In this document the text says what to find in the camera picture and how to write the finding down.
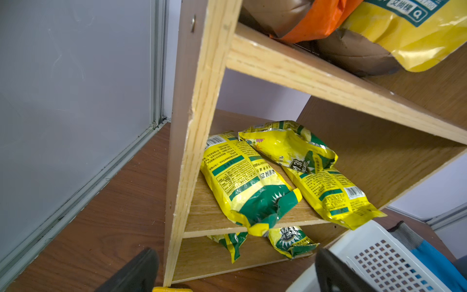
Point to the yellow packet bottom shelf right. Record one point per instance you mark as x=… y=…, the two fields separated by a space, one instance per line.
x=291 y=241

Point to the yellow packet bottom shelf left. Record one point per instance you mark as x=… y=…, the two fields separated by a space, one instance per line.
x=232 y=242

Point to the white plastic basket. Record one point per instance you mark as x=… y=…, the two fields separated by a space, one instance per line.
x=380 y=259

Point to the yellow knit work glove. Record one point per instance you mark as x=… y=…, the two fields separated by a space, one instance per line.
x=169 y=289

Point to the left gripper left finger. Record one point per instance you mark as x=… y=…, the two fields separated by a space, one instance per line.
x=138 y=275

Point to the yellow packet shelf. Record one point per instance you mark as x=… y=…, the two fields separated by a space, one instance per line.
x=334 y=197
x=291 y=145
x=232 y=242
x=247 y=188
x=291 y=241

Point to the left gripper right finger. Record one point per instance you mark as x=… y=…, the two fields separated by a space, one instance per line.
x=335 y=276

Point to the green yellow fertilizer bag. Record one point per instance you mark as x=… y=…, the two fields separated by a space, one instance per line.
x=383 y=37

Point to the yellow packet shelf back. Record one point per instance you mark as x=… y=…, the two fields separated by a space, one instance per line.
x=291 y=145

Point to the blue rubber glove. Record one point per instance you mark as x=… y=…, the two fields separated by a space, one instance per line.
x=434 y=260

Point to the green orange fertilizer bag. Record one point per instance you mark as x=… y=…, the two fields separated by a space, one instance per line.
x=296 y=21

